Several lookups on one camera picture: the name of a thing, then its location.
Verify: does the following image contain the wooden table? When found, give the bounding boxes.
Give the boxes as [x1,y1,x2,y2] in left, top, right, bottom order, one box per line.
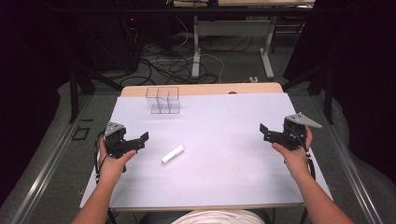
[78,81,334,213]

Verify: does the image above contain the person's right hand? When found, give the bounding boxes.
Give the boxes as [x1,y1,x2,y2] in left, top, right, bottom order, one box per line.
[271,125,314,182]

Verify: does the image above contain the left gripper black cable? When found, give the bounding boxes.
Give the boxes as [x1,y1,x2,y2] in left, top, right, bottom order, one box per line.
[92,132,108,185]

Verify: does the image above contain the black floor cable tangle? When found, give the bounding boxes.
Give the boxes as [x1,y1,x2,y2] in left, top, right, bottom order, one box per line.
[120,34,254,88]

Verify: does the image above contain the black metal stand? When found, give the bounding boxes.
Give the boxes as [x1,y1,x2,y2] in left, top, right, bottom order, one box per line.
[68,66,124,124]
[280,63,336,126]

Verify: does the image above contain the person's left hand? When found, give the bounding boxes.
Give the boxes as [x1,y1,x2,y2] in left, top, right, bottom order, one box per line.
[98,138,138,189]

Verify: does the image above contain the dark computer tower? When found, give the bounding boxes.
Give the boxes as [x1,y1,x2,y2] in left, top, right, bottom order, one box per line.
[78,13,144,74]

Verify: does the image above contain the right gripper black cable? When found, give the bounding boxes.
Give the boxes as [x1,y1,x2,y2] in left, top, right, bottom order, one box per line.
[290,132,318,181]

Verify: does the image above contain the black crossbar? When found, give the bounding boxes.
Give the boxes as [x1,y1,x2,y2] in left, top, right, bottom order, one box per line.
[50,7,347,16]

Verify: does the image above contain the person's white shirt torso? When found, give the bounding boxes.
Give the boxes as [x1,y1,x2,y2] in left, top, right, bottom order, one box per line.
[170,209,266,224]

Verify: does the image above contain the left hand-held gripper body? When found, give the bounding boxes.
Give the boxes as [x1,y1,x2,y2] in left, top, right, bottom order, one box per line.
[103,121,138,160]

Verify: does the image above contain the white table sheet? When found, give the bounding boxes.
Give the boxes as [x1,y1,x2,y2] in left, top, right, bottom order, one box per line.
[78,91,334,210]

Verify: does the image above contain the clear plastic organizer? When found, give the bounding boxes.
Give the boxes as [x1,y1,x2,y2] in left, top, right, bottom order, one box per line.
[145,86,182,115]

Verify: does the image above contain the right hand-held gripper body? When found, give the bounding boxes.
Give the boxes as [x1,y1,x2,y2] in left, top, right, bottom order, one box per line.
[273,112,323,152]

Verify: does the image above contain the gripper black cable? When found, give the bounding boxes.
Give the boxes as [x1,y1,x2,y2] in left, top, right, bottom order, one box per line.
[290,132,318,181]
[92,132,108,185]

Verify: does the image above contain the white tube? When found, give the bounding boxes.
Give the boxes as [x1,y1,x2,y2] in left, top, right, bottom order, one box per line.
[161,144,186,165]

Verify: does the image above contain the aluminium floor rail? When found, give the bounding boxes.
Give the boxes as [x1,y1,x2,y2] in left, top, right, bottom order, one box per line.
[311,92,376,224]
[8,93,95,224]

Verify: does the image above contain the white-legged desk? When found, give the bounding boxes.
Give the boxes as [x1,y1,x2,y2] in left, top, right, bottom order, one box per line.
[166,0,316,80]

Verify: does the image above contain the white floor cable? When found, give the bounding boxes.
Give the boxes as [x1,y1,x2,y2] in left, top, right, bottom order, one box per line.
[150,15,226,84]

